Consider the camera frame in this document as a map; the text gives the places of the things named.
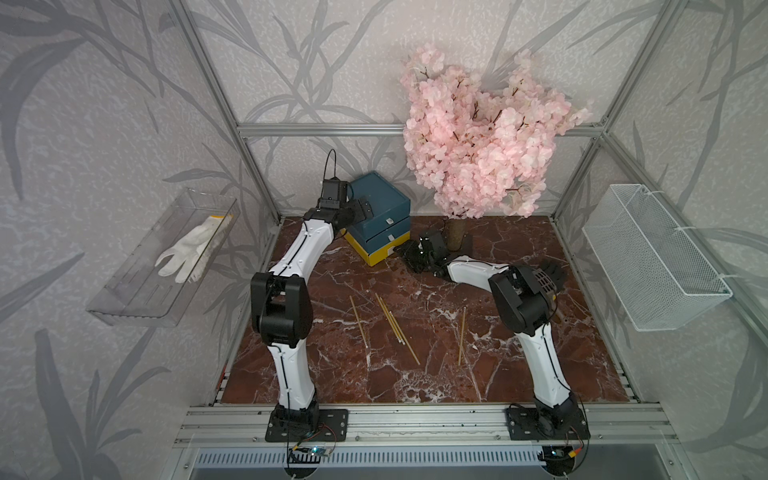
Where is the yellow bottom drawer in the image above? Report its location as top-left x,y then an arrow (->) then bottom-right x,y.
344,231 -> 411,266

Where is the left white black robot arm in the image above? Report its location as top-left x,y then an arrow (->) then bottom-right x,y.
250,176 -> 372,432

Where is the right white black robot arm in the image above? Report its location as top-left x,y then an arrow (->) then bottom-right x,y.
394,230 -> 579,438

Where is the teal drawer cabinet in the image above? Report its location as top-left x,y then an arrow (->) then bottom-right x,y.
348,172 -> 411,256

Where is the pink blossom artificial tree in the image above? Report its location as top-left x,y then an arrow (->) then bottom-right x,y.
400,43 -> 591,252

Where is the beige slotted scoop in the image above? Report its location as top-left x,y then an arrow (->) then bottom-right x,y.
533,268 -> 560,301

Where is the white glove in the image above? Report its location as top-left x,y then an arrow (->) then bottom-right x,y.
155,216 -> 224,284

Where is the left circuit board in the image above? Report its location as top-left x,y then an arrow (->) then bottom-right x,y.
286,445 -> 336,465

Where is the circuit board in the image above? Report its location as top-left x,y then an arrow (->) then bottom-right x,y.
286,445 -> 336,465
538,445 -> 583,467

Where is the right circuit board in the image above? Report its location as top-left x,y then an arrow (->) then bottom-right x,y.
538,445 -> 583,467

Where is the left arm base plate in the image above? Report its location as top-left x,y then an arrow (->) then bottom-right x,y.
265,405 -> 350,443

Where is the clear plastic wall tray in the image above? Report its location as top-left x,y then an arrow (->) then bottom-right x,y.
86,188 -> 240,327

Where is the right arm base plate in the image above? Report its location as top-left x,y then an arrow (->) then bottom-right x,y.
504,402 -> 591,442

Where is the white wire mesh basket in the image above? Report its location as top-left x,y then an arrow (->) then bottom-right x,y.
582,184 -> 733,332

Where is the aluminium front rail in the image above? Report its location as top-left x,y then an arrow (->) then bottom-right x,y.
173,403 -> 680,448

